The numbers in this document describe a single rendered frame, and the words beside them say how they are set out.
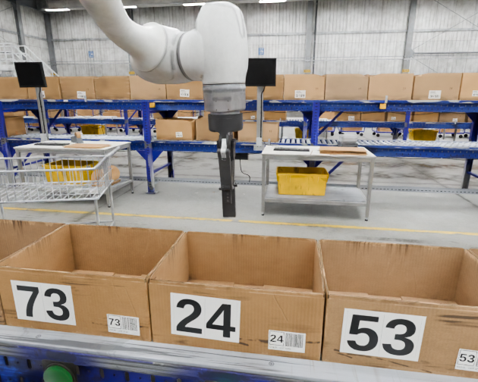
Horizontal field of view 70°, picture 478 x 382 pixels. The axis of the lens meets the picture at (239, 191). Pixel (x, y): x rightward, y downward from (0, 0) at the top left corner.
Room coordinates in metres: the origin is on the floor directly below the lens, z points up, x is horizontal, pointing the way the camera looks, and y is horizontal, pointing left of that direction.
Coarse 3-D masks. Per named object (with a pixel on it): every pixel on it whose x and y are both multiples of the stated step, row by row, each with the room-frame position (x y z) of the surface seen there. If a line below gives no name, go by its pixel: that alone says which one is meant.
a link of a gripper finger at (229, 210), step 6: (222, 192) 0.75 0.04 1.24; (234, 192) 0.75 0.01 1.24; (222, 198) 0.75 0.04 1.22; (234, 198) 0.75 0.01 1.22; (222, 204) 0.75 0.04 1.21; (228, 204) 0.75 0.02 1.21; (234, 204) 0.75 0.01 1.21; (222, 210) 0.75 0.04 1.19; (228, 210) 0.75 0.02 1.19; (234, 210) 0.75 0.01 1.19; (228, 216) 0.75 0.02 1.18; (234, 216) 0.75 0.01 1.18
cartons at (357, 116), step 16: (16, 112) 10.60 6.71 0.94; (48, 112) 10.30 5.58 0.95; (176, 112) 10.01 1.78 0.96; (240, 112) 9.57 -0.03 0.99; (272, 112) 9.29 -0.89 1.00; (336, 112) 9.16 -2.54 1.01; (352, 112) 8.99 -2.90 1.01; (368, 112) 8.93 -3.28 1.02; (384, 112) 8.86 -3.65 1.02; (400, 112) 8.79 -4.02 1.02; (416, 112) 8.73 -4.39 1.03; (432, 112) 8.69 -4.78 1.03; (464, 112) 8.55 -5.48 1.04
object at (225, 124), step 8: (208, 120) 0.75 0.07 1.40; (216, 120) 0.72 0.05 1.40; (224, 120) 0.72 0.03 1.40; (232, 120) 0.72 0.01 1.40; (240, 120) 0.74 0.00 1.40; (216, 128) 0.73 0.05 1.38; (224, 128) 0.72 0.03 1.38; (232, 128) 0.72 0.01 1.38; (240, 128) 0.74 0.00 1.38; (224, 136) 0.72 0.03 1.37; (232, 136) 0.78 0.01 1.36
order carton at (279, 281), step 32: (192, 256) 0.97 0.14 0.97; (224, 256) 0.96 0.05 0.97; (256, 256) 0.94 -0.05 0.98; (288, 256) 0.92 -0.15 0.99; (160, 288) 0.68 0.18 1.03; (192, 288) 0.67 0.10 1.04; (224, 288) 0.66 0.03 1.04; (256, 288) 0.65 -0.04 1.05; (288, 288) 0.92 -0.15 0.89; (320, 288) 0.70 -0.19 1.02; (160, 320) 0.69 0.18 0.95; (256, 320) 0.65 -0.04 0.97; (288, 320) 0.64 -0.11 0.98; (320, 320) 0.63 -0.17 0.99; (256, 352) 0.65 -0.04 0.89; (288, 352) 0.64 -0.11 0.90
